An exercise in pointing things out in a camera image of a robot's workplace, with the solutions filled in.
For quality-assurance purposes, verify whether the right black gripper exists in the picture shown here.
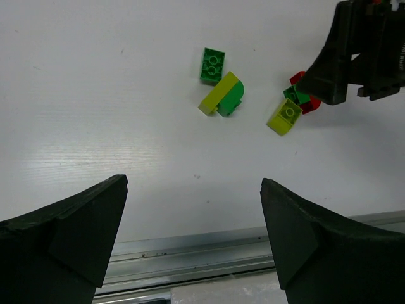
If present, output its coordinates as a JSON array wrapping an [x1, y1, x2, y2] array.
[[296, 1, 404, 105]]

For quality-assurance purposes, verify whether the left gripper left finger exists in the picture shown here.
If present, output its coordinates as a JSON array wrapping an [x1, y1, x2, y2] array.
[[1, 174, 128, 303]]

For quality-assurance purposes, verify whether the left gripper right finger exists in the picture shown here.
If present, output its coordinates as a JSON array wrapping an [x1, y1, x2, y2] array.
[[260, 179, 404, 303]]

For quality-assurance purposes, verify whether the dark green lego brick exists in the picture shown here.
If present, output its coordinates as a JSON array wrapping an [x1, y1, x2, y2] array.
[[199, 47, 225, 86]]

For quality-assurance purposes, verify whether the small green lego brick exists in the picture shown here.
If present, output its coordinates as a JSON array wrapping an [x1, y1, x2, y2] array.
[[283, 84, 311, 105]]

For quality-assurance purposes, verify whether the yellow-green sloped lego brick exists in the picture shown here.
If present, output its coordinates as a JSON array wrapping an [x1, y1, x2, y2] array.
[[266, 98, 302, 136]]

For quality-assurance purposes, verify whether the red rounded lego brick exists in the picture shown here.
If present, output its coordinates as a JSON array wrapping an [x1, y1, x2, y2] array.
[[289, 71, 321, 115]]

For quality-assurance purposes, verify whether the green rounded lego brick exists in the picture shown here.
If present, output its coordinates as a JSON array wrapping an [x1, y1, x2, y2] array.
[[217, 81, 245, 117]]

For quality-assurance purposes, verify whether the yellow lego brick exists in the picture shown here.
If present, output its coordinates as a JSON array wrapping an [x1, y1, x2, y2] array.
[[198, 72, 239, 116]]

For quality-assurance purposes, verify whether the aluminium front rail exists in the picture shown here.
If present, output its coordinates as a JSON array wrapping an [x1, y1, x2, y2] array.
[[93, 210, 405, 298]]

